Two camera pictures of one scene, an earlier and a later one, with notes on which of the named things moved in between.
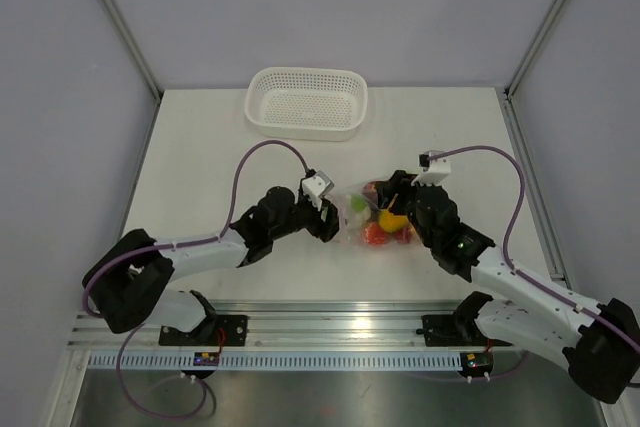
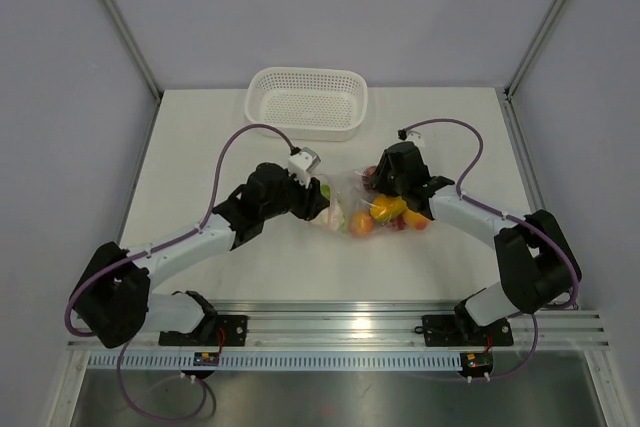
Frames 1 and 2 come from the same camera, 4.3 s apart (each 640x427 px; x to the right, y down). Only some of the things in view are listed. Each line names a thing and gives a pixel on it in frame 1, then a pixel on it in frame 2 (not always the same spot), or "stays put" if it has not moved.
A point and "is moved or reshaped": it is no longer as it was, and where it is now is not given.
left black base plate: x=214 y=330 stays put
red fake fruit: x=405 y=235 to x=397 y=224
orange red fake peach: x=375 y=235 to x=361 y=224
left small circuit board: x=206 y=359 stays put
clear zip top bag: x=364 y=223 is moved or reshaped
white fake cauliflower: x=359 y=208 is moved or reshaped
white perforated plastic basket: x=307 y=104 stays put
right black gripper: x=398 y=184 to x=379 y=177
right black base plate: x=455 y=330 stays put
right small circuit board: x=476 y=363 stays put
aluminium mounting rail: x=339 y=322 stays put
